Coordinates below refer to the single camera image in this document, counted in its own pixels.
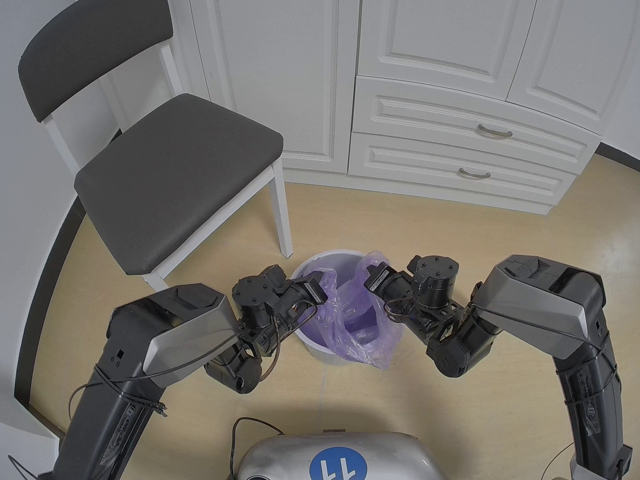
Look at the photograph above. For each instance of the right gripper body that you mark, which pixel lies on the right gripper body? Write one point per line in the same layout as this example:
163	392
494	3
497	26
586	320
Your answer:
395	285

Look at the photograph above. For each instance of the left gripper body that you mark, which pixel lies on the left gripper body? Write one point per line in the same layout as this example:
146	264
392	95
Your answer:
302	298

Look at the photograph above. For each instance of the purple plastic bag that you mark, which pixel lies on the purple plastic bag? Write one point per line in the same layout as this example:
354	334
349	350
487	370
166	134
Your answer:
370	338

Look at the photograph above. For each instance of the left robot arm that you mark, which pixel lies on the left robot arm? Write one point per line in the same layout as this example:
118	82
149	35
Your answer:
165	328

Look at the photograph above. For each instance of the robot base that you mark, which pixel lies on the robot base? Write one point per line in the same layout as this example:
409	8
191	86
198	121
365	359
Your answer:
340	458

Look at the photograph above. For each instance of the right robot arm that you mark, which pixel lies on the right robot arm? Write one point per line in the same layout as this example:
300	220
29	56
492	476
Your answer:
540	298

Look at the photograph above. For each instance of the white trash bin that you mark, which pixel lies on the white trash bin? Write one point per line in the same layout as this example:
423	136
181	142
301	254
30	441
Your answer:
320	350

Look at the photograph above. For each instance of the grey white chair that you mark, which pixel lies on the grey white chair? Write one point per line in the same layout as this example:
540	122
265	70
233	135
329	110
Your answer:
190	158

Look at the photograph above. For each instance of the white wardrobe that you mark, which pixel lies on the white wardrobe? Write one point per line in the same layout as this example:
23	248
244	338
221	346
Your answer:
450	28

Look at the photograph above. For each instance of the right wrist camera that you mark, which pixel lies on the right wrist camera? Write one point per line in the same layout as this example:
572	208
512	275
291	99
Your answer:
414	265

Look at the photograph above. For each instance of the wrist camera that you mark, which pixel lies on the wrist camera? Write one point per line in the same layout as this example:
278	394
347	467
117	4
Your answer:
274	277
414	265

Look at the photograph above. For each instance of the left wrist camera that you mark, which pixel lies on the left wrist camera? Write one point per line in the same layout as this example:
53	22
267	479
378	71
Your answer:
274	277

